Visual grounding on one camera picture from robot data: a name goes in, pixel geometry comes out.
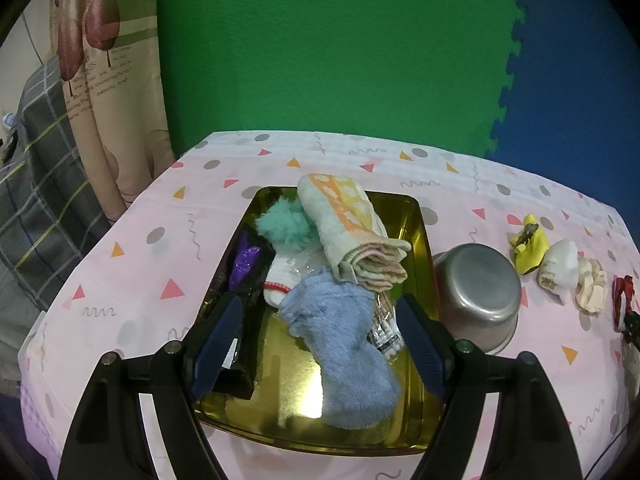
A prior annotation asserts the red trimmed sleep mask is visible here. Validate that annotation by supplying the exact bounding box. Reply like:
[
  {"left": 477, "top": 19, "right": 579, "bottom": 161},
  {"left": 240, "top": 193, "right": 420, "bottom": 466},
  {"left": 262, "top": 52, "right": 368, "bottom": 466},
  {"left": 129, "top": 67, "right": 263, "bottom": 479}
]
[{"left": 612, "top": 275, "right": 634, "bottom": 333}]

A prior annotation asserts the white fluffy sock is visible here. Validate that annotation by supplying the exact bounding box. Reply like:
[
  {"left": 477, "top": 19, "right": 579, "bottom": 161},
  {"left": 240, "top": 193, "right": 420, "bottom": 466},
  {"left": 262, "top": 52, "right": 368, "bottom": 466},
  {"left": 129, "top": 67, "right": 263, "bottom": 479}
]
[{"left": 537, "top": 240, "right": 579, "bottom": 304}]

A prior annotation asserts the black foil packet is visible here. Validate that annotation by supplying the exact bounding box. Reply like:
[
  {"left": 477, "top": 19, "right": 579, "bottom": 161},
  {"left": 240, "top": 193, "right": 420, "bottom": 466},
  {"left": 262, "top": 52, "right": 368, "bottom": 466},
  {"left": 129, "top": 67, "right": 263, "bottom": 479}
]
[{"left": 209, "top": 229, "right": 274, "bottom": 400}]

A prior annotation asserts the light blue fluffy sock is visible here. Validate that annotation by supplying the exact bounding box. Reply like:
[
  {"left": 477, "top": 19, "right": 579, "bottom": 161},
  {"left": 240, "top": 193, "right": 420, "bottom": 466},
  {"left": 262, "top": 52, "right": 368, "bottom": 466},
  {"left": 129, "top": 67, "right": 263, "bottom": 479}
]
[{"left": 279, "top": 266, "right": 401, "bottom": 430}]

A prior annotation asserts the purple plastic packet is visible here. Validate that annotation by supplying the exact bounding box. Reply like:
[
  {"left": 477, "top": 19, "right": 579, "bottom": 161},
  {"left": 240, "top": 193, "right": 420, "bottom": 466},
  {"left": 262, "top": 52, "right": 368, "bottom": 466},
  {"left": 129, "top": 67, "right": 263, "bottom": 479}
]
[{"left": 229, "top": 231, "right": 260, "bottom": 292}]

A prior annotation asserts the white knit sock red stripe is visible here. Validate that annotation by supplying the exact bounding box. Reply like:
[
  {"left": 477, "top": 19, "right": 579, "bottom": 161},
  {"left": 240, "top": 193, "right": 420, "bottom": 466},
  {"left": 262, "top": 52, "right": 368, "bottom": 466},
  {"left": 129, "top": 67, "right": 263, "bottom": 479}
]
[{"left": 262, "top": 252, "right": 303, "bottom": 309}]

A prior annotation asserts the orange green towel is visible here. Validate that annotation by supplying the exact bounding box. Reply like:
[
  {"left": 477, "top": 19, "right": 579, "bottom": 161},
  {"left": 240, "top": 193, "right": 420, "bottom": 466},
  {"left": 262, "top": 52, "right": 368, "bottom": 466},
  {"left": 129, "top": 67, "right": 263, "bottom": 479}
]
[{"left": 297, "top": 174, "right": 412, "bottom": 292}]

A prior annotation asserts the teal fluffy pompom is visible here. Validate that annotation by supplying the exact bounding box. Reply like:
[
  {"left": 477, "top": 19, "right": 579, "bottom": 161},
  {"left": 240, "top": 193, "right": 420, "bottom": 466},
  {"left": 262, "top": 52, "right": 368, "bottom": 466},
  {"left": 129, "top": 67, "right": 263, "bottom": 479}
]
[{"left": 255, "top": 196, "right": 319, "bottom": 252}]

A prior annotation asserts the cream small sock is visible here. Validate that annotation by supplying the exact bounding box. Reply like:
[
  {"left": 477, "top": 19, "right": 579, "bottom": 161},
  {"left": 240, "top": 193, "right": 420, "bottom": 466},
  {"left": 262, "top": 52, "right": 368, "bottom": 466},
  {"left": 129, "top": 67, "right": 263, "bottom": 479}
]
[{"left": 576, "top": 257, "right": 608, "bottom": 315}]

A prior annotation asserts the stainless steel pot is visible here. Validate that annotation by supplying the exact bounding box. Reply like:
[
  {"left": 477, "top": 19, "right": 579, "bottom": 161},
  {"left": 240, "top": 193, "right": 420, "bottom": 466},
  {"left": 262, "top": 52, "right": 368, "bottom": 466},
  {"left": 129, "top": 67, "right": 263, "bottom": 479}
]
[{"left": 434, "top": 243, "right": 522, "bottom": 354}]

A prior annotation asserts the pink patterned tablecloth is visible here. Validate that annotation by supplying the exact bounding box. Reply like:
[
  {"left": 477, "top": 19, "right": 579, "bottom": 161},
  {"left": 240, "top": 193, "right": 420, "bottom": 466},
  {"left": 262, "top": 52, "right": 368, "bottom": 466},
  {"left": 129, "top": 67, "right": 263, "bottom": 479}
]
[{"left": 20, "top": 131, "right": 639, "bottom": 479}]

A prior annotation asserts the gold rectangular tin box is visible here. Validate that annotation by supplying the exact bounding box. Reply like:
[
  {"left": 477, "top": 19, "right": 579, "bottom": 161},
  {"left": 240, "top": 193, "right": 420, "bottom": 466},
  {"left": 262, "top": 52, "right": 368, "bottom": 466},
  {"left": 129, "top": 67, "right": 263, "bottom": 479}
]
[{"left": 195, "top": 186, "right": 442, "bottom": 456}]

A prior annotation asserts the grey plaid sofa cover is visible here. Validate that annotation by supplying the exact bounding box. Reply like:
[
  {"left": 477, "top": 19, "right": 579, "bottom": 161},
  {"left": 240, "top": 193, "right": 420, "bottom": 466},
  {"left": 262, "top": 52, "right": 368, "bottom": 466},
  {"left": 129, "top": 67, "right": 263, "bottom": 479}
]
[{"left": 1, "top": 58, "right": 111, "bottom": 310}]

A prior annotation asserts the beige floral curtain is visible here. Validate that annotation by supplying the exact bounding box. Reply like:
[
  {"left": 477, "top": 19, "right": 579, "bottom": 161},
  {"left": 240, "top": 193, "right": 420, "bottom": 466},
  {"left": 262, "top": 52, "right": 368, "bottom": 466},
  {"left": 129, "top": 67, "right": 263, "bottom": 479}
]
[{"left": 50, "top": 0, "right": 176, "bottom": 221}]

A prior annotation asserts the blue foam wall mat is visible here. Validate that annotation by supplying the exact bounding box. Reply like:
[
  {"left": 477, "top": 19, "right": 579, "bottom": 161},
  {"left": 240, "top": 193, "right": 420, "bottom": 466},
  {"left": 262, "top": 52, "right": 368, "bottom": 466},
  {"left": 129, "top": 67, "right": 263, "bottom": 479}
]
[{"left": 490, "top": 0, "right": 639, "bottom": 218}]

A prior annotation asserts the green foam wall mat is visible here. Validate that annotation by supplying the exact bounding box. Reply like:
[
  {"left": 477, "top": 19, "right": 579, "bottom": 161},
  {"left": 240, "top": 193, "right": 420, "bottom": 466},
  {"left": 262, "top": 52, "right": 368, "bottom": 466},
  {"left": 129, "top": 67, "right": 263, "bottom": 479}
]
[{"left": 157, "top": 0, "right": 522, "bottom": 156}]

